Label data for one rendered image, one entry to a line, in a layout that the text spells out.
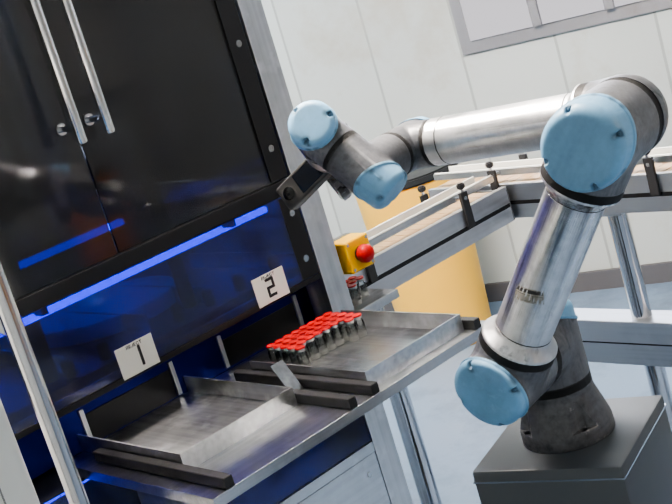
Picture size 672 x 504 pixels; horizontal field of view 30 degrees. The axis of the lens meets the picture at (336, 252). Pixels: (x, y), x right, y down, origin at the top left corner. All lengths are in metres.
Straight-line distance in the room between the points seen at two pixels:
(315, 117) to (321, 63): 3.58
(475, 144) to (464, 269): 3.02
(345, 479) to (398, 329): 0.39
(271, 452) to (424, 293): 2.84
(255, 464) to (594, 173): 0.77
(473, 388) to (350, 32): 3.62
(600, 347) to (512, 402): 1.46
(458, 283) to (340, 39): 1.21
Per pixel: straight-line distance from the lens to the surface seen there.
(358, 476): 2.74
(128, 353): 2.35
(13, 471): 1.63
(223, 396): 2.43
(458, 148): 1.91
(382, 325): 2.54
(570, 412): 2.00
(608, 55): 4.97
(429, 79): 5.25
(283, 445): 2.11
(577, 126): 1.64
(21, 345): 1.62
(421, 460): 3.08
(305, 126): 1.88
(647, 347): 3.20
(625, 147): 1.63
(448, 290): 4.88
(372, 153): 1.88
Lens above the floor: 1.63
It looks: 13 degrees down
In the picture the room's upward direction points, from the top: 17 degrees counter-clockwise
